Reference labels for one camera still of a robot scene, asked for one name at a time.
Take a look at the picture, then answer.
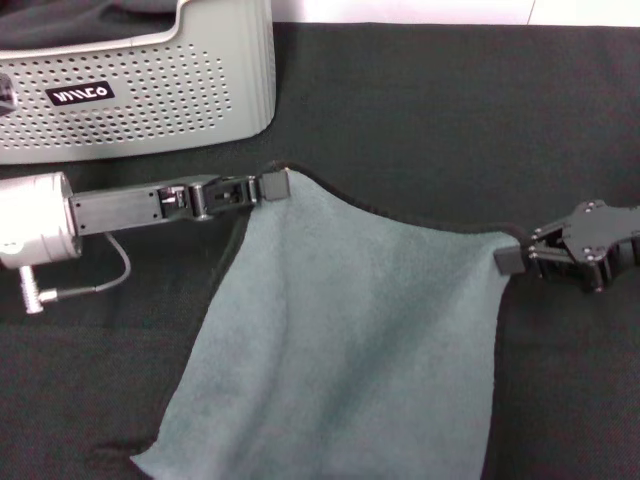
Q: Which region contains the black cloth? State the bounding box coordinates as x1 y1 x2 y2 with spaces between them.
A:
0 0 182 51

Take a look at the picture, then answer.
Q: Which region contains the black tablecloth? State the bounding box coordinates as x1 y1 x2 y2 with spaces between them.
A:
0 22 640 480

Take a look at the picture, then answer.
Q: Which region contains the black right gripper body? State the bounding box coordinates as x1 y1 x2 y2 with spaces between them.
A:
558 198 640 295

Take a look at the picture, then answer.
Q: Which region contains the left arm grey cable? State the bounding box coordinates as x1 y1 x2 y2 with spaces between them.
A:
19 232 132 316

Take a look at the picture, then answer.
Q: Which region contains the grey perforated storage box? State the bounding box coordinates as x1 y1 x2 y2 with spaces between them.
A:
0 0 277 166

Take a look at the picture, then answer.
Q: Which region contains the grey yellow towel black edge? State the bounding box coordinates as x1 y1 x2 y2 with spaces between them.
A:
128 158 532 480

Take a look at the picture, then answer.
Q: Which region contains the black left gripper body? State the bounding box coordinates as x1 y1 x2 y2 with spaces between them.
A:
67 173 222 237

